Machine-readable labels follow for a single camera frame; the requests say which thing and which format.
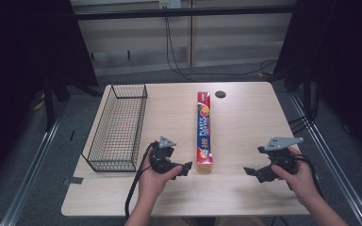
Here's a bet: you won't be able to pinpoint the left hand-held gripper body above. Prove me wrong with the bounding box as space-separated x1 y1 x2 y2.
149 136 185 174

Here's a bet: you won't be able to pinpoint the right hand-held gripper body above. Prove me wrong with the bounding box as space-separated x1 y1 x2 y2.
257 136 304 176

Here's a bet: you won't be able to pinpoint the person's left hand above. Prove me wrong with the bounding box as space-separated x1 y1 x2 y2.
137 147 184 205

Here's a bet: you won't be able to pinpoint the person's right hand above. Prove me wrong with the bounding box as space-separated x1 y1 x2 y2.
270 146 321 207

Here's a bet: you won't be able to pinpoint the red plastic wrap box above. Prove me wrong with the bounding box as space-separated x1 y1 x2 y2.
195 90 214 173

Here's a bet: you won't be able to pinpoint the grey tape piece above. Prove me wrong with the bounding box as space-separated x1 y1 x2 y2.
62 176 85 186

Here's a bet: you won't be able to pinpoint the dark curtain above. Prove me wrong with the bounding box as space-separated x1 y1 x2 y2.
271 0 362 164
0 0 100 192

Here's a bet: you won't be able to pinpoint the black stand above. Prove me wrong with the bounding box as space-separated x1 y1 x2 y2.
41 74 73 132

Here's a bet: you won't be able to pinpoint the black horizontal bar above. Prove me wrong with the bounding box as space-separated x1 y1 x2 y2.
74 5 297 22

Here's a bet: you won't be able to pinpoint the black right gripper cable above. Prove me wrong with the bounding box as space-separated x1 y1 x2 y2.
287 153 325 200

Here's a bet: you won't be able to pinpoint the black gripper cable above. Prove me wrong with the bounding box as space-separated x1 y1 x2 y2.
287 153 325 200
124 141 158 219

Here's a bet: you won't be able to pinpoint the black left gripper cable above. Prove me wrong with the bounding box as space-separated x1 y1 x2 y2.
124 141 158 219

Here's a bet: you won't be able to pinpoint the black floor cables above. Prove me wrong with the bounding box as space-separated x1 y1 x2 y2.
286 89 321 137

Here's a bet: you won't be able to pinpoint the black wire basket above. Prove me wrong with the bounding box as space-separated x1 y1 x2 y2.
81 83 149 173

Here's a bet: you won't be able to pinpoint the black wall cables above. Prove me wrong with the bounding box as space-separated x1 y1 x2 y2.
164 16 278 83

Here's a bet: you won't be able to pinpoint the white wall outlet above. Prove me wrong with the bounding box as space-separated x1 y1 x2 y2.
158 0 182 9

